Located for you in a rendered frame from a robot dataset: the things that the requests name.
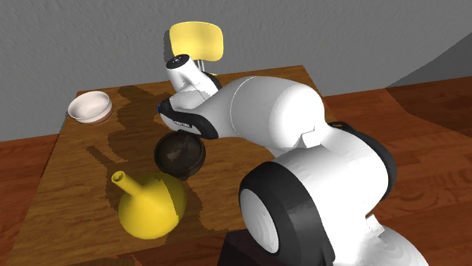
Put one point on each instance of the white bowl with brown base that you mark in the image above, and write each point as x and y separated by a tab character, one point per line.
90	106

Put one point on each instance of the dark brown bowl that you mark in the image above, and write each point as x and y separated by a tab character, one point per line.
177	156

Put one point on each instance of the dark robot stand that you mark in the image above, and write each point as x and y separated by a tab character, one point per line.
236	252

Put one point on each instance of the yellow round flask vase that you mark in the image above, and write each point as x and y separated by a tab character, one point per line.
153	212

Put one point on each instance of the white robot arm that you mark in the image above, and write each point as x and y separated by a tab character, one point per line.
287	118

